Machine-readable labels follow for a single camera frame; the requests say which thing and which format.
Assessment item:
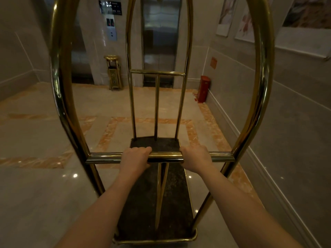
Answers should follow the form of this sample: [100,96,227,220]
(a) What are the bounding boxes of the person's right hand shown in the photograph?
[179,145,214,174]

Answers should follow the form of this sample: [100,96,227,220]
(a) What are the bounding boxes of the person's left hand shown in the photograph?
[119,147,153,176]

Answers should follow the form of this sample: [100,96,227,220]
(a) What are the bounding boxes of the brass luggage cart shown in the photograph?
[50,0,275,246]

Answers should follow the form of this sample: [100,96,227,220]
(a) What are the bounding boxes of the person's left forearm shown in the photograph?
[56,171,148,248]

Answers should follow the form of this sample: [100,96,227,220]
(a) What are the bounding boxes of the person's right forearm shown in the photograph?
[195,165,303,248]

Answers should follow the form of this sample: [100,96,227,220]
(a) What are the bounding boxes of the red fire extinguisher box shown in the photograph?
[196,75,211,104]

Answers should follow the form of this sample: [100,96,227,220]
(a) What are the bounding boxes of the gold standing ashtray bin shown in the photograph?
[104,55,123,91]

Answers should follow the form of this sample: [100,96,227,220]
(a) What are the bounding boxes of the steel elevator door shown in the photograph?
[141,0,182,88]

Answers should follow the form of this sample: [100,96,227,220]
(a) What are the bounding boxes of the dark open elevator doorway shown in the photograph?
[43,0,94,85]

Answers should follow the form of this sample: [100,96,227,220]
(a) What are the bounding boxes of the elevator call button panel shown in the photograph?
[105,14,117,42]

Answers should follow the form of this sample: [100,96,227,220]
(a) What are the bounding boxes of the black elevator display screen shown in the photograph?
[98,0,122,16]

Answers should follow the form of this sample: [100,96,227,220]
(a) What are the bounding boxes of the framed floral wall picture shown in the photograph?
[216,0,239,37]
[235,0,274,43]

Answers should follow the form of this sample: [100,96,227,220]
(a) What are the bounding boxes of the large framed wall picture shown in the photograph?
[275,0,331,60]

